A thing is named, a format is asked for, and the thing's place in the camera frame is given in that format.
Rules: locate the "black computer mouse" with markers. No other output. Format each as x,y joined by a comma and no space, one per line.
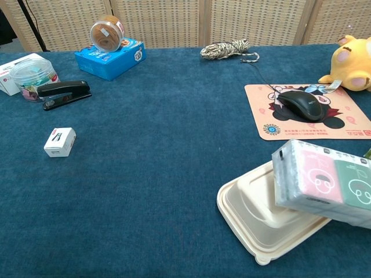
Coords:
301,105

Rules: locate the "cartoon print mouse pad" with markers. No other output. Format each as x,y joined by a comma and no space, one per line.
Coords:
342,124

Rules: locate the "blue table cloth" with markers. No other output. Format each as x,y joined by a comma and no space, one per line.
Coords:
130,202

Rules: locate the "blue cookie box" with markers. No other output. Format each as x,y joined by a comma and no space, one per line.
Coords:
110,62

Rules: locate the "beige takeaway container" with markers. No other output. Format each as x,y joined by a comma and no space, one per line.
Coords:
261,220

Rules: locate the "small white staple box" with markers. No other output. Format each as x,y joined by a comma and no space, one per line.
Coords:
59,143

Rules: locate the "woven folding screen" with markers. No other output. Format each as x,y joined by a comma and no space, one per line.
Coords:
232,20

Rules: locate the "black stapler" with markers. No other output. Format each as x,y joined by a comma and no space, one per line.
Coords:
65,91

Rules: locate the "clear jar of rubber bands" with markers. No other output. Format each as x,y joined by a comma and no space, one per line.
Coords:
105,34

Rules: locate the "multicolour tissue pack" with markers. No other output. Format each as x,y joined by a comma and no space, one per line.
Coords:
319,182

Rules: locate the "clear jar of colourful clips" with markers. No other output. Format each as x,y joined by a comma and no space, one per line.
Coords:
32,76

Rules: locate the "yellow plush toy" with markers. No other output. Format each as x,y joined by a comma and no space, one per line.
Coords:
352,63

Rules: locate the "white box with red label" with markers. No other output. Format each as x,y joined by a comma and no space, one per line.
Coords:
8,78

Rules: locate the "black tripod stand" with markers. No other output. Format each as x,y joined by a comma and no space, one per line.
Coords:
32,26

